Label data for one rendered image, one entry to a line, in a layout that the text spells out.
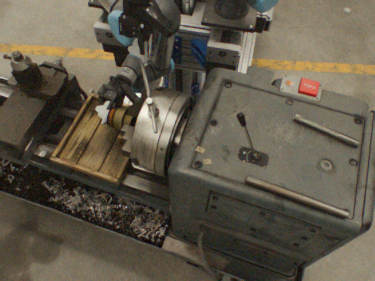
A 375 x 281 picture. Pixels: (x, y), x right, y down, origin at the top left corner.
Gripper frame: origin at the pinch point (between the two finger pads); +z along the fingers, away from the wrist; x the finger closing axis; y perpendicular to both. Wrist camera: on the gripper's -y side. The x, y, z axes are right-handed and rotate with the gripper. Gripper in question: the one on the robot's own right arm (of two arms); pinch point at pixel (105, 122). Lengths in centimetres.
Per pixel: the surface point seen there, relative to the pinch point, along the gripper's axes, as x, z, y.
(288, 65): -108, -159, -64
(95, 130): -19.6, -4.9, 11.5
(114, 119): 3.1, -0.6, -4.0
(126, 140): 2.4, 5.6, -11.4
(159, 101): 15.8, -5.4, -20.3
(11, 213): -108, 27, 75
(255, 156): 19, 5, -55
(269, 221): 3, 17, -66
